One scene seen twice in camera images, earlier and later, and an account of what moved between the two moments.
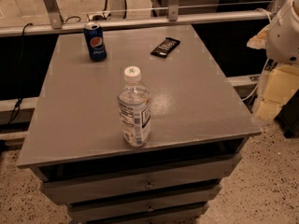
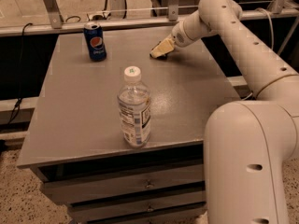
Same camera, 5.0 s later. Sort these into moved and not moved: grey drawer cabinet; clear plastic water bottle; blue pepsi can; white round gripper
Moved: white round gripper
Not moved: blue pepsi can; clear plastic water bottle; grey drawer cabinet
